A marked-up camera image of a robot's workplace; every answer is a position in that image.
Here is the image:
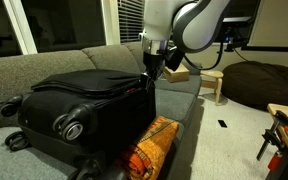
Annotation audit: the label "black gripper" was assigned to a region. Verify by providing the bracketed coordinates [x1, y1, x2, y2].
[139, 51, 167, 90]

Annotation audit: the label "black fabric wheeled suitcase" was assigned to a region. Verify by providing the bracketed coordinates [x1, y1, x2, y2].
[0, 68, 158, 180]

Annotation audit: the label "wooden box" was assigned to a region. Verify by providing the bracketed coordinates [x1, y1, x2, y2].
[163, 63, 191, 83]

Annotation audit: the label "white window blinds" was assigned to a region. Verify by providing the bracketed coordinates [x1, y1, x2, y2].
[117, 0, 147, 44]

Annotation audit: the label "orange patterned pillow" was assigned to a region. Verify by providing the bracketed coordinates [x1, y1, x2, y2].
[118, 115, 181, 180]

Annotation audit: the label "small wooden stool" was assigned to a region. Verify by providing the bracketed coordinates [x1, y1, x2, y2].
[200, 69, 225, 106]

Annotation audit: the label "black phone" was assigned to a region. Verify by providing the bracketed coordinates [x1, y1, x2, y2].
[217, 119, 228, 129]

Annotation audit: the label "dark beanbag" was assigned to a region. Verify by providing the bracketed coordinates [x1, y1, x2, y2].
[221, 60, 288, 113]

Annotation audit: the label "grey fabric sofa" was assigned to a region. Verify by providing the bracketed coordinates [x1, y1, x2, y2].
[0, 40, 203, 180]

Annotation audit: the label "black bar clamp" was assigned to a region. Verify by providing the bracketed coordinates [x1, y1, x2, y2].
[256, 110, 288, 162]

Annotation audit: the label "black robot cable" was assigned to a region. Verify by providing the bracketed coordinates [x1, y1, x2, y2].
[183, 41, 226, 72]

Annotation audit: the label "black stand camera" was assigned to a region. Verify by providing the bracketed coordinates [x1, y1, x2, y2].
[222, 16, 255, 53]

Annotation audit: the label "white window frame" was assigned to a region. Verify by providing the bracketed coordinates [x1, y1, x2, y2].
[2, 0, 122, 55]

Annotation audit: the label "red clamp handle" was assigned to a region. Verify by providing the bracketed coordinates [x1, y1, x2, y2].
[267, 150, 283, 173]

